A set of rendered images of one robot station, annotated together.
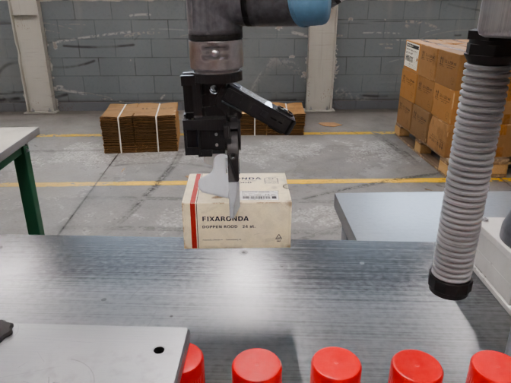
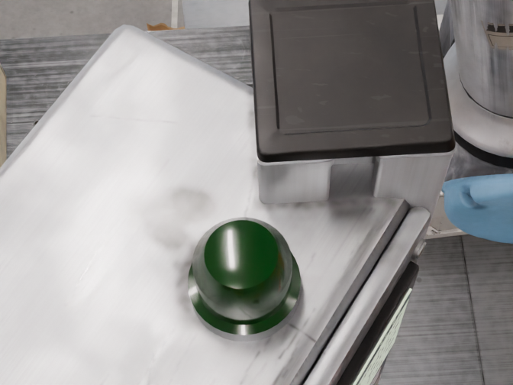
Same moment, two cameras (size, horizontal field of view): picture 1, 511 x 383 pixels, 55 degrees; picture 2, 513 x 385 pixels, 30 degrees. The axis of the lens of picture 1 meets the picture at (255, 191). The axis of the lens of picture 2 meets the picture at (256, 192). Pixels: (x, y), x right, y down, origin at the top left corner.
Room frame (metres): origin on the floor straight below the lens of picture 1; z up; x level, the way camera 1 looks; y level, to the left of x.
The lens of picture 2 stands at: (0.27, -0.26, 1.69)
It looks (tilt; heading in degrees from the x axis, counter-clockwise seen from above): 64 degrees down; 358
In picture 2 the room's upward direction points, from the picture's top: 4 degrees counter-clockwise
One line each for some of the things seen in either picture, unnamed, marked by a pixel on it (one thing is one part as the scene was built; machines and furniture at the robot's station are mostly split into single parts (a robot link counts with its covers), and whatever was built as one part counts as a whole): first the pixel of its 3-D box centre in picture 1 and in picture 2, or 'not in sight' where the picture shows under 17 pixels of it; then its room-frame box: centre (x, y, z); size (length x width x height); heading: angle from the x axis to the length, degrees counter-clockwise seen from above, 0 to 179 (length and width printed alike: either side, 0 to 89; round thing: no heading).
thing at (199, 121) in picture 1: (214, 112); not in sight; (0.71, 0.06, 1.14); 0.09 x 0.08 x 0.12; 92
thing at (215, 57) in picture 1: (216, 56); not in sight; (0.71, 0.05, 1.22); 0.08 x 0.08 x 0.05
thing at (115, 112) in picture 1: (142, 126); not in sight; (4.32, 1.02, 0.16); 0.65 x 0.54 x 0.32; 96
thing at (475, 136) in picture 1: (468, 174); not in sight; (0.35, -0.16, 1.18); 0.04 x 0.04 x 0.21
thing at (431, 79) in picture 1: (470, 101); not in sight; (4.05, -1.79, 0.45); 1.20 x 0.84 x 0.89; 3
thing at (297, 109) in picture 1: (271, 118); not in sight; (4.86, -0.16, 0.11); 0.65 x 0.54 x 0.22; 89
